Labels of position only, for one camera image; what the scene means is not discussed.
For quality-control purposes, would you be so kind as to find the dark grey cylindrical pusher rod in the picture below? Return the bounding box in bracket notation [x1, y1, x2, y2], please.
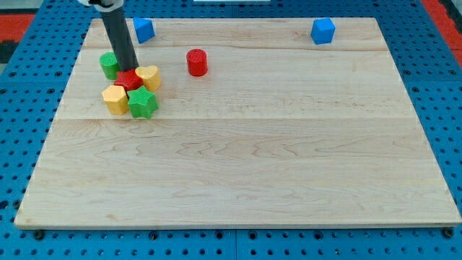
[100, 4, 139, 72]

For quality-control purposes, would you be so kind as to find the light wooden board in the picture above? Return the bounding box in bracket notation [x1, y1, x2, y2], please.
[14, 17, 461, 230]

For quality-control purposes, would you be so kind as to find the green star block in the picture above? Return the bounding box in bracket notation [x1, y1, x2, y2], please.
[128, 86, 158, 119]

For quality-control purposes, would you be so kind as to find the green cylinder block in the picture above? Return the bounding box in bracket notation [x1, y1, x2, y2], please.
[99, 52, 120, 80]

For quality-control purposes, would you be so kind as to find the yellow heart block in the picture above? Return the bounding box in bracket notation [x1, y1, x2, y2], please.
[135, 65, 162, 92]

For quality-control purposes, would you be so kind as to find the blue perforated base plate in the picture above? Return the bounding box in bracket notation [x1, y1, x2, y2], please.
[1, 0, 461, 259]

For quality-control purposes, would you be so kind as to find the yellow hexagon block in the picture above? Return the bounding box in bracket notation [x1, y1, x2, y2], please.
[102, 85, 128, 115]

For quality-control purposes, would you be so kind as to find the blue cube block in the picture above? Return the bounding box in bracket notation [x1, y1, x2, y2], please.
[310, 18, 336, 45]

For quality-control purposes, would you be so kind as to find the red star block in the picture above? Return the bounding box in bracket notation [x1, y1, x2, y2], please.
[114, 69, 143, 92]

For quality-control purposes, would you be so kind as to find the red cylinder block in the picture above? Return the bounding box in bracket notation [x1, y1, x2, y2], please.
[186, 49, 208, 77]

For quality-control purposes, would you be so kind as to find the blue triangle block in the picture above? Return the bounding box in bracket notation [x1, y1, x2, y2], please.
[133, 17, 155, 44]

